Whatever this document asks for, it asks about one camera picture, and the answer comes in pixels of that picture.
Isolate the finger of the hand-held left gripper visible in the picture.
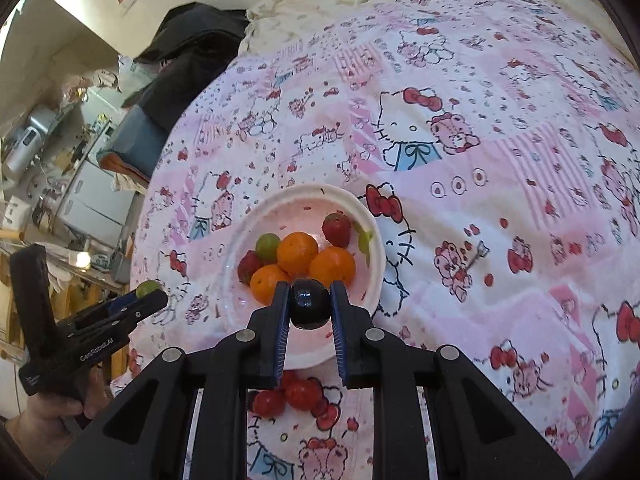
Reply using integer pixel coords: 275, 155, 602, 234
75, 292, 146, 328
95, 290, 169, 341

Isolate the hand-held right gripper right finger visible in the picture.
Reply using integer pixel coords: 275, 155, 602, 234
329, 280, 573, 480

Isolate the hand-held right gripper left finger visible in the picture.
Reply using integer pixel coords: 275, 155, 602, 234
47, 281, 292, 480

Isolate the large dark purple grape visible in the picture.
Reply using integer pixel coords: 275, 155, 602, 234
291, 278, 333, 331

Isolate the orange mandarin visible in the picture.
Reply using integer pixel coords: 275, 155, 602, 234
276, 231, 320, 276
249, 263, 293, 306
308, 246, 357, 288

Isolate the red strawberry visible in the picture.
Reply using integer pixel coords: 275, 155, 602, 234
321, 212, 352, 248
236, 250, 266, 285

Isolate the pink strawberry-shaped bowl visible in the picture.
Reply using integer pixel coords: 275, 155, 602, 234
222, 183, 386, 368

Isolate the person's left hand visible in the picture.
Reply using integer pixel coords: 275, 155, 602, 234
4, 375, 113, 443

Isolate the white drawer cabinet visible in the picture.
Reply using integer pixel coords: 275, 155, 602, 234
57, 162, 146, 248

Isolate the steel pot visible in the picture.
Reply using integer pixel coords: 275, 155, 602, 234
32, 190, 63, 231

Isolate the blue cushion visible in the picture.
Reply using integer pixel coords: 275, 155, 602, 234
97, 107, 168, 186

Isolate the white washing machine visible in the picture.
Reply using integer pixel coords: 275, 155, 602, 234
80, 120, 118, 163

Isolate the silver kitchen appliance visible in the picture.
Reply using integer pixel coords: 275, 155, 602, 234
2, 125, 43, 176

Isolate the pink cartoon printed blanket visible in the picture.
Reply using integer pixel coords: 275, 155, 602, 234
107, 0, 640, 480

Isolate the white fridge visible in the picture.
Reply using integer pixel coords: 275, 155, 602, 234
82, 87, 126, 128

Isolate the white plastic bag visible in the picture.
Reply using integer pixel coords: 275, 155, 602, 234
119, 57, 151, 93

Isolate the black jacket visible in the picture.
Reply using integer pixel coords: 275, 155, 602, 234
122, 2, 249, 133

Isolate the cream floral duvet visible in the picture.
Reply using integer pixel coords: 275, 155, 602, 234
237, 0, 601, 56

